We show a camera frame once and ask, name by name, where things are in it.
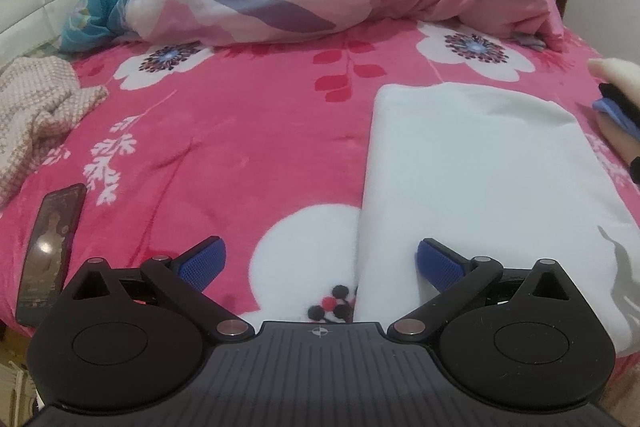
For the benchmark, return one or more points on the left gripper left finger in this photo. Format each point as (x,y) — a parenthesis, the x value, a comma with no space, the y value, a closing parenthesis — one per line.
(177,284)

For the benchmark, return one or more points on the black folded garment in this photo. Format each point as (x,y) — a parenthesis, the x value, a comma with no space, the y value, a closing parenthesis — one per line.
(608,90)

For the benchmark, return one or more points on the pink floral bed blanket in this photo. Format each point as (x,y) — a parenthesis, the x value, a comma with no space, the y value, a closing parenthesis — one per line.
(266,147)

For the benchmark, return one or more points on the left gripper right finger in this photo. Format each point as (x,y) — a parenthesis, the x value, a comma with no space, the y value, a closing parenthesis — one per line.
(462,285)

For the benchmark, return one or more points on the blue folded garment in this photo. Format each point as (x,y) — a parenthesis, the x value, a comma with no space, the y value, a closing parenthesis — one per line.
(616,112)

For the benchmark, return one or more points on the beige knitted garment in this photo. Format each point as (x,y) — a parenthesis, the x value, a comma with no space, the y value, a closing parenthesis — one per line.
(42,101)

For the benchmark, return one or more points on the white bear print sweatshirt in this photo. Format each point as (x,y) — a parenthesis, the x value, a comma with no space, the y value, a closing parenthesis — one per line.
(497,173)

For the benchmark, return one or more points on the black smartphone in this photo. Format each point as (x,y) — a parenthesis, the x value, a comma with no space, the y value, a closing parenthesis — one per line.
(48,254)

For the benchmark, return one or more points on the tan folded garment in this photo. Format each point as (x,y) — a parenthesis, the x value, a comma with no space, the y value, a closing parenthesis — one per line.
(623,144)

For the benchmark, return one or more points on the cream folded garment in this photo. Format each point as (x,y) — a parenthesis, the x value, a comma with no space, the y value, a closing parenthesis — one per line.
(623,74)

